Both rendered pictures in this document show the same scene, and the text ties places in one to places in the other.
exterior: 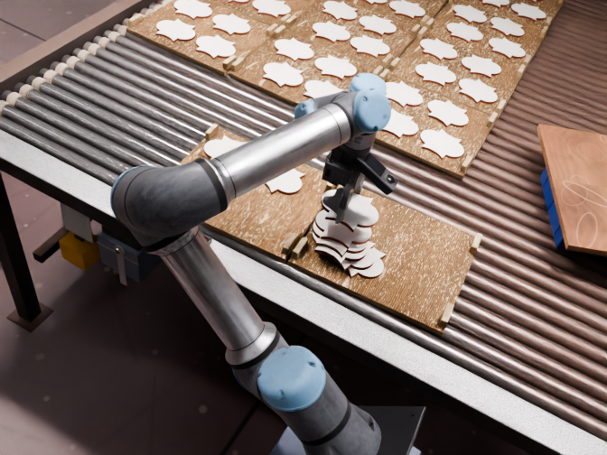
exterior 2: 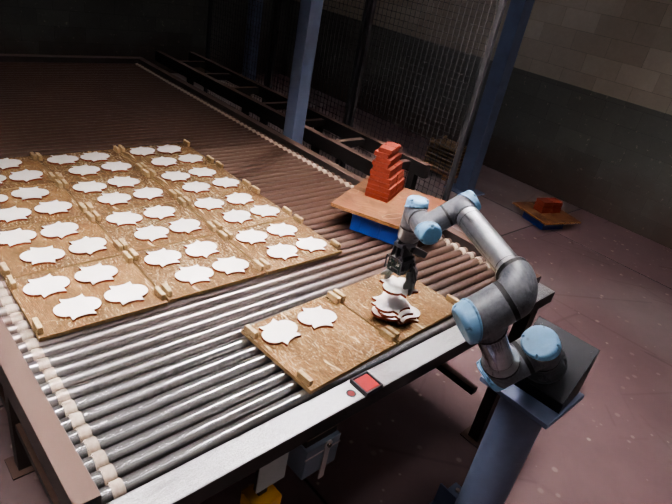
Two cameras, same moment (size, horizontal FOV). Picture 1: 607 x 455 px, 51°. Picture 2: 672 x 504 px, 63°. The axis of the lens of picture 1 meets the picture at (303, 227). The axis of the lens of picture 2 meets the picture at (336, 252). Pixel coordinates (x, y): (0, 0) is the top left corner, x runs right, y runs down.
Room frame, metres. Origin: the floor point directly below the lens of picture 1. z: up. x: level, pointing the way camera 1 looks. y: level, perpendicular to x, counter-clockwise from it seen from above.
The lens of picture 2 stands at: (0.71, 1.57, 2.08)
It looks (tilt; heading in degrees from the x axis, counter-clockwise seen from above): 28 degrees down; 292
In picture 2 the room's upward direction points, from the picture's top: 11 degrees clockwise
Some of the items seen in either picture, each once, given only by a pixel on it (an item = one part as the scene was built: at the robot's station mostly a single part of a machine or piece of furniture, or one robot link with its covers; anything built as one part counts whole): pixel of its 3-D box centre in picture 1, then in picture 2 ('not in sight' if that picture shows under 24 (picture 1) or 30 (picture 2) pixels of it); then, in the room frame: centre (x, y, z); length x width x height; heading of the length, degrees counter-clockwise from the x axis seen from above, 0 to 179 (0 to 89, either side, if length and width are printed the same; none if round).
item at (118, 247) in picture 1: (128, 250); (312, 448); (1.10, 0.46, 0.77); 0.14 x 0.11 x 0.18; 69
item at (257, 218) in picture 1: (247, 189); (320, 338); (1.26, 0.17, 0.93); 0.41 x 0.35 x 0.02; 72
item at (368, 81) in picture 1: (363, 104); (415, 213); (1.11, -0.07, 1.37); 0.09 x 0.08 x 0.11; 129
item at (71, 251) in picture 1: (78, 229); (263, 483); (1.16, 0.63, 0.74); 0.09 x 0.08 x 0.24; 69
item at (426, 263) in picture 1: (387, 251); (396, 302); (1.13, -0.23, 0.93); 0.41 x 0.35 x 0.02; 72
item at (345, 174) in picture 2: not in sight; (275, 139); (2.55, -1.57, 0.90); 4.04 x 0.06 x 0.10; 159
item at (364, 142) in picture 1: (358, 134); (409, 234); (1.11, -0.08, 1.30); 0.08 x 0.08 x 0.05
